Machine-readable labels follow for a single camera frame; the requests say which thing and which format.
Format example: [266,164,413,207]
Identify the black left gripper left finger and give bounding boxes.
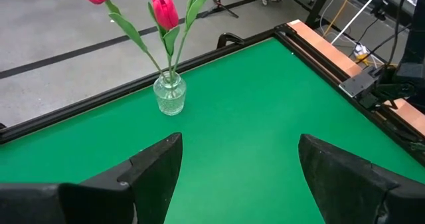
[0,132,184,224]

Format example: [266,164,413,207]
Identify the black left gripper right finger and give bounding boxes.
[297,133,425,224]

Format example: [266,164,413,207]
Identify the clear glass vase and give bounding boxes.
[152,71,187,116]

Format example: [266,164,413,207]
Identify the green table mat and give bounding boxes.
[0,37,425,224]

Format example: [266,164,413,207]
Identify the wooden table side board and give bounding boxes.
[287,19,425,137]

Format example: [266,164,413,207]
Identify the white yellow power plug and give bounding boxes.
[353,43,378,67]

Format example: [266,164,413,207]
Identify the black clamp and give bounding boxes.
[216,32,246,50]

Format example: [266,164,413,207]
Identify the black metal stand leg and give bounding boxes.
[304,0,337,29]

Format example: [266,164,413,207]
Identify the black table frame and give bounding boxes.
[0,23,425,167]

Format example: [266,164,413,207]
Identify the silver metal bracket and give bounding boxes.
[338,71,378,98]

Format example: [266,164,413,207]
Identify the white cable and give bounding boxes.
[331,0,388,45]

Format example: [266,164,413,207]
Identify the orange cable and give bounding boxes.
[322,0,361,38]

